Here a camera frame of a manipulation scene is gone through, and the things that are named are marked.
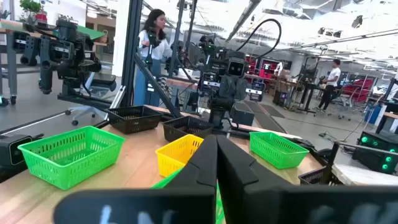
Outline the white shelf with black posts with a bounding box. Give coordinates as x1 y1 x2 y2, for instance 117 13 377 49
323 141 398 187

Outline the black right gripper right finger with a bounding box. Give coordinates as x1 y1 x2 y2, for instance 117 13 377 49
216 135 398 224

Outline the black table-level camera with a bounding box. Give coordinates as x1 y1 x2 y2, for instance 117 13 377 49
0 133 44 183

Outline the dark floor mat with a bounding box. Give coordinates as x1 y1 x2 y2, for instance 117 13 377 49
244 99 286 119

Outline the black aluminium rig frame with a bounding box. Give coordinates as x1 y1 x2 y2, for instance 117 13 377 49
93 0 184 128

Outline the red cart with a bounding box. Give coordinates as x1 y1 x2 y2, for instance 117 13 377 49
341 78 374 104

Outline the black computer with green lights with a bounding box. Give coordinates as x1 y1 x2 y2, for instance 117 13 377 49
351 145 398 175
356 130 398 154

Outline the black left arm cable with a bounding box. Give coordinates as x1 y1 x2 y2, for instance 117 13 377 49
235 17 283 60

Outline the black box on floor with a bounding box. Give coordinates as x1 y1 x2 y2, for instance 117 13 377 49
229 102 256 127

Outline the green top workbench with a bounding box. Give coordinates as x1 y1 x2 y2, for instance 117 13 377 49
0 18 107 98

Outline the green plastic basket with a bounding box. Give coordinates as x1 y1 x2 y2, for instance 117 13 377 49
248 131 310 170
150 167 226 224
17 125 126 191

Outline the green potted plant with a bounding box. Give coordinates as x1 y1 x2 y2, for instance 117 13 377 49
18 0 48 22

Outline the black plastic basket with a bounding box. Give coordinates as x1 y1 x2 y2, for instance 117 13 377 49
161 115 215 143
297 166 345 187
104 105 163 135

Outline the yellow plastic basket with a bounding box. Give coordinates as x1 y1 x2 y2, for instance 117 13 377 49
154 133 205 178

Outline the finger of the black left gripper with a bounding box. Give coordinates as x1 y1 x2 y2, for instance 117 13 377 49
219 75 234 100
233 75 248 100

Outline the person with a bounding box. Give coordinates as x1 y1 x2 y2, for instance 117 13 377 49
316 58 342 113
133 8 174 107

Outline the black office chair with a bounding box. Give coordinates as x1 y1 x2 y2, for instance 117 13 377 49
64 72 118 127

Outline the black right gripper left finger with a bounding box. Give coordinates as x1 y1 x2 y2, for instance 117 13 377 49
52 134 218 224

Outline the blue bin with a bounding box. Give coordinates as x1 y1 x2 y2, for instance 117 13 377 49
363 104 382 125

